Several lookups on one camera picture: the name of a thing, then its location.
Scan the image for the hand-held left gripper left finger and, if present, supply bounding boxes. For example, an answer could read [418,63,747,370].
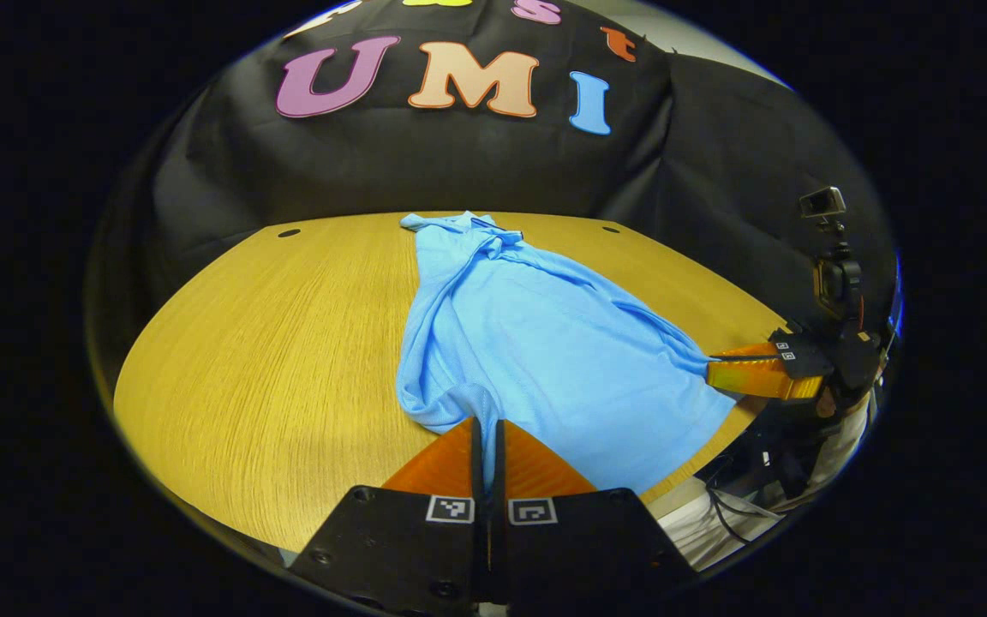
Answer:
[288,416,489,617]

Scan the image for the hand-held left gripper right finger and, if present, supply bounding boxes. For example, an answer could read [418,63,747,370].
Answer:
[488,418,693,616]

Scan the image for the black backdrop cloth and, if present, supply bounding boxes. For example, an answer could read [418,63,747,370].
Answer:
[87,0,897,344]

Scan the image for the light blue polo T-shirt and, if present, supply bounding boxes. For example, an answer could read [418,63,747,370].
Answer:
[396,211,739,498]

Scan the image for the red and black gripper cable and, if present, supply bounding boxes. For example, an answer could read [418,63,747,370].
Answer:
[703,458,790,546]

